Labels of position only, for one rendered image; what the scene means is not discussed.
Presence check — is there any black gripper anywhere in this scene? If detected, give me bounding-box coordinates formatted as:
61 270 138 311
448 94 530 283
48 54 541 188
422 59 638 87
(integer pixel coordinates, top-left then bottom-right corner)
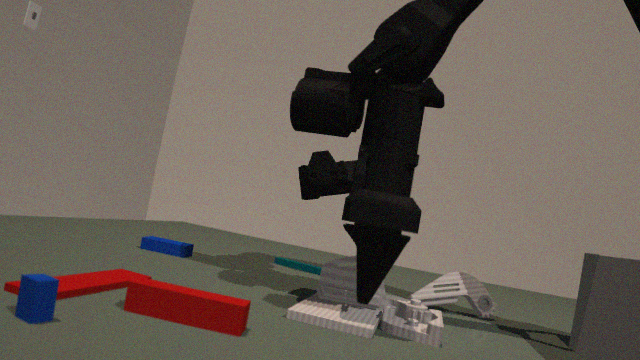
342 136 422 304

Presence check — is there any teal flat bar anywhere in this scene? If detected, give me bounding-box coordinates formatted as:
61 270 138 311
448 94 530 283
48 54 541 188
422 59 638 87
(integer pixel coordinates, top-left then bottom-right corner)
274 258 321 275

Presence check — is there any red flat bar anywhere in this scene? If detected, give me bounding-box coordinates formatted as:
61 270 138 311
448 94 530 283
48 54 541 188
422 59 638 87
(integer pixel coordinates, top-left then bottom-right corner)
4 269 152 300

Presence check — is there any red rectangular block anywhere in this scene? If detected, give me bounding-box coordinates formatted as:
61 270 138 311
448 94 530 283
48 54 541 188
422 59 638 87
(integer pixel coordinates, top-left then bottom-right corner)
124 277 251 336

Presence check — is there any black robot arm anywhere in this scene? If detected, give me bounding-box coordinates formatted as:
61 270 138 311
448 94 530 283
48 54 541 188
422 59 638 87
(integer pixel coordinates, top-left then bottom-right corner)
290 0 484 200

